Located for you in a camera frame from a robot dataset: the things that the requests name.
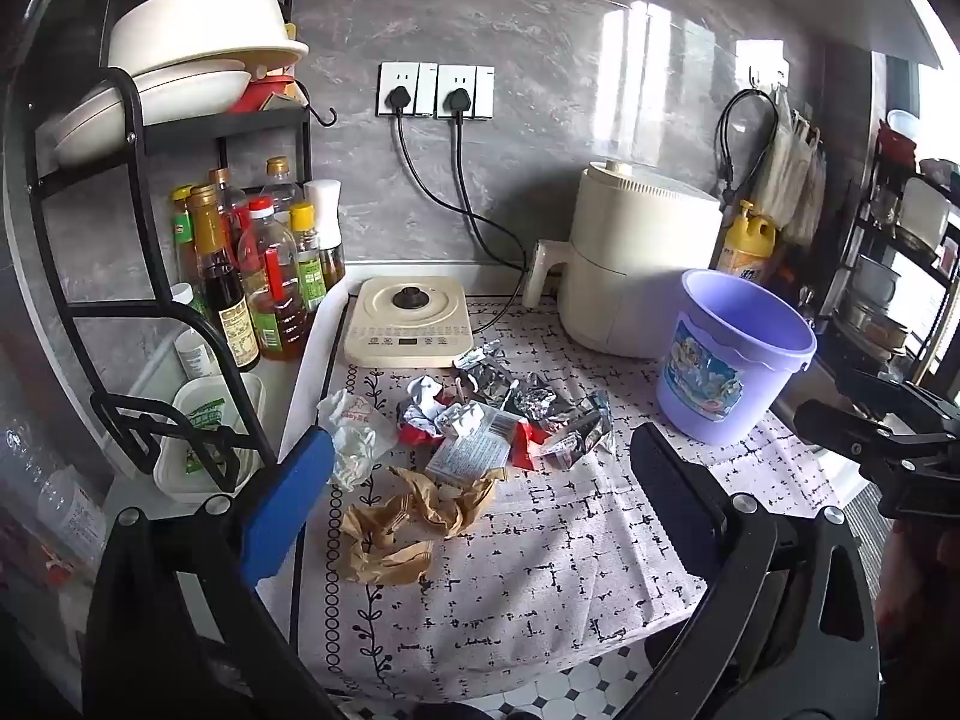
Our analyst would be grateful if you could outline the yellow detergent bottle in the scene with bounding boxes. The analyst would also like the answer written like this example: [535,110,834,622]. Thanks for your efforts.
[716,199,777,286]

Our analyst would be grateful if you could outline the red cap oil bottle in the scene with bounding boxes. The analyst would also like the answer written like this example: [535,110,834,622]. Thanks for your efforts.
[238,197,312,361]

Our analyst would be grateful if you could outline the purple plastic bucket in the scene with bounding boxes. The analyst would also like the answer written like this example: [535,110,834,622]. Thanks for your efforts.
[656,268,818,445]

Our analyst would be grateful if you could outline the green label sauce bottle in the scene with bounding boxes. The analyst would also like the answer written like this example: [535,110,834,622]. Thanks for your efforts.
[171,186,200,286]

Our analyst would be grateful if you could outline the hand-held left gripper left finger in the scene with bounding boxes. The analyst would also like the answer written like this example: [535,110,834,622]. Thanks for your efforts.
[81,427,338,720]

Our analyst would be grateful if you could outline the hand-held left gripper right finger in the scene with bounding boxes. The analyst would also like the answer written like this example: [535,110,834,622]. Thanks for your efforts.
[622,424,882,720]

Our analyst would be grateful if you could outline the red cloth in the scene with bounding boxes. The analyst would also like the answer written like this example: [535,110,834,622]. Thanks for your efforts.
[877,127,920,166]

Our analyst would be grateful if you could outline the clear plastic bottle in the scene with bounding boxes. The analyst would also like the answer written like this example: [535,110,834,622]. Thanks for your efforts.
[37,465,110,563]

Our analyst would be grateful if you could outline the black dish rack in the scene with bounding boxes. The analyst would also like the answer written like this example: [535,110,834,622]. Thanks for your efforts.
[825,52,960,391]

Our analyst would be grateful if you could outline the black storage rack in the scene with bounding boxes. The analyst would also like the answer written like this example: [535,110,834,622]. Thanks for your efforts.
[22,64,338,496]

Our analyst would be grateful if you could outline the red white wrapper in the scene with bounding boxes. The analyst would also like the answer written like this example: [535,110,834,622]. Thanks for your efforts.
[396,375,451,447]

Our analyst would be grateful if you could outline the steel steamer pot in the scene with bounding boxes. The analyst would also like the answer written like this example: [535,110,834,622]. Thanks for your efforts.
[836,300,912,361]

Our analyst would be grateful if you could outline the clear bottle gold cap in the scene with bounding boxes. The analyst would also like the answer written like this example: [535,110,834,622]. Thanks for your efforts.
[262,156,305,218]

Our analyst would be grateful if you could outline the white square plate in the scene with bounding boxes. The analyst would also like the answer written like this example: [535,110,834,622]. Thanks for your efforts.
[900,176,952,245]

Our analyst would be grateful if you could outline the white air fryer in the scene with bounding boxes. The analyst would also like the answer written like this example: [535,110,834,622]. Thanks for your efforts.
[523,160,725,359]

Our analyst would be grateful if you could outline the hanging plastic cutlery bag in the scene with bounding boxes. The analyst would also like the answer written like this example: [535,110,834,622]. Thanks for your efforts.
[787,112,827,248]
[754,94,800,230]

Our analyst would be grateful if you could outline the adhesive wall hook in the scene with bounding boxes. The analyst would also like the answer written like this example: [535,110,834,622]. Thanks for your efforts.
[739,37,788,91]

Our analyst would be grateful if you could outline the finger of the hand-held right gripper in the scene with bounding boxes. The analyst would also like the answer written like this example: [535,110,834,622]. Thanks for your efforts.
[834,371,960,428]
[795,401,899,466]

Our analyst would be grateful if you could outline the person's right hand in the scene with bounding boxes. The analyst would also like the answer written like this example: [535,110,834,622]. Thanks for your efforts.
[874,521,960,691]

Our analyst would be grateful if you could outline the large silver foil packet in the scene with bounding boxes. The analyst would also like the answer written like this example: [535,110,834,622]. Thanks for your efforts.
[536,390,616,473]

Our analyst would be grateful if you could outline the crumpled brown paper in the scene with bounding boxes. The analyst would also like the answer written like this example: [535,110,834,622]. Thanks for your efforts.
[390,465,500,537]
[341,499,436,586]

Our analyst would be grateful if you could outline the white black patterned table mat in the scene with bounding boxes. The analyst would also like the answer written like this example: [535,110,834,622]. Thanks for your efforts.
[281,292,841,706]

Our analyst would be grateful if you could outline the crumpled white plastic wrapper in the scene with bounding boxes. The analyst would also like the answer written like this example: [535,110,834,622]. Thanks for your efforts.
[316,388,398,492]

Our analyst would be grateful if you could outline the silver foil wrapper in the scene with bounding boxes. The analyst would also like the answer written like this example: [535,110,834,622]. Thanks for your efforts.
[514,371,578,428]
[454,341,518,406]

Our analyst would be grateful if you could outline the red box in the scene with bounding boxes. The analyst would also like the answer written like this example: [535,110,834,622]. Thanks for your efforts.
[229,75,297,113]

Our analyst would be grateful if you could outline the large white bowl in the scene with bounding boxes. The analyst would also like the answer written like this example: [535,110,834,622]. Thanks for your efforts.
[107,0,310,80]

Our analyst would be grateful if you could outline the white seasoning bottle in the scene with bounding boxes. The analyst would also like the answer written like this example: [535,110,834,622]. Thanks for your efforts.
[304,178,346,290]

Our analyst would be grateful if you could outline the white container green label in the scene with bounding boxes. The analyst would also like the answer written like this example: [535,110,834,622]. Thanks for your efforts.
[154,375,267,503]

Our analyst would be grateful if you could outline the blue white paper box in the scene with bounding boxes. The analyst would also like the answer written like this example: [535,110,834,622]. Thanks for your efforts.
[426,405,526,485]

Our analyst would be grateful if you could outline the hanging black cable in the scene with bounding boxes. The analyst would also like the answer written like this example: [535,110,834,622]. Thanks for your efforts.
[716,88,781,211]

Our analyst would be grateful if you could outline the cream induction cooker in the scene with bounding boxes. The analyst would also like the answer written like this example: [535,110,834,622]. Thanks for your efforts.
[343,276,477,370]

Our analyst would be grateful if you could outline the white wall socket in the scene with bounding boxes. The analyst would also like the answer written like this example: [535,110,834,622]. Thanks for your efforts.
[437,64,496,121]
[377,60,438,119]

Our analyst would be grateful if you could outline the black power cable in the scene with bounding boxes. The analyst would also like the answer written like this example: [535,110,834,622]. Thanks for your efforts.
[384,86,530,272]
[444,88,526,346]

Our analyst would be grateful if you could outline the yellow cap seasoning bottle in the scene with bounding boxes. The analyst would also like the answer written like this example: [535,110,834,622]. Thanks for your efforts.
[289,202,327,312]

